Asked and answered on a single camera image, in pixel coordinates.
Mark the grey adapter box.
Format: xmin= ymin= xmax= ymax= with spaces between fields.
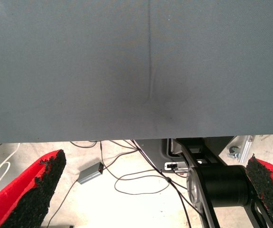
xmin=77 ymin=162 xmax=104 ymax=185

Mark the dark grey table cloth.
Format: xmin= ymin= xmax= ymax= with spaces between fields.
xmin=0 ymin=0 xmax=273 ymax=144

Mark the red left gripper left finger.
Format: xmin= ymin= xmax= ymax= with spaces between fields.
xmin=0 ymin=149 xmax=67 ymax=228

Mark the thick black floor cable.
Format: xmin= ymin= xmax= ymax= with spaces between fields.
xmin=130 ymin=139 xmax=194 ymax=228

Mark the grey base housing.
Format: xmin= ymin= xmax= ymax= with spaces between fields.
xmin=135 ymin=136 xmax=235 ymax=172

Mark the aluminium profile bar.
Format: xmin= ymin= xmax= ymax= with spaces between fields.
xmin=238 ymin=135 xmax=255 ymax=163

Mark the thin black adapter lead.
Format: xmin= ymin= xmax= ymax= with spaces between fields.
xmin=46 ymin=180 xmax=81 ymax=228

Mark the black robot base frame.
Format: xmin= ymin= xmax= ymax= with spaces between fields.
xmin=174 ymin=137 xmax=273 ymax=228

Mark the thin black looped cable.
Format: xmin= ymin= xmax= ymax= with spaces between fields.
xmin=114 ymin=169 xmax=189 ymax=195

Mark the grey caster wheel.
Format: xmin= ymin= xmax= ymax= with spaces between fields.
xmin=227 ymin=146 xmax=241 ymax=159

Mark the silver metal bar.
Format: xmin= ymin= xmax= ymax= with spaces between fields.
xmin=42 ymin=224 xmax=75 ymax=228

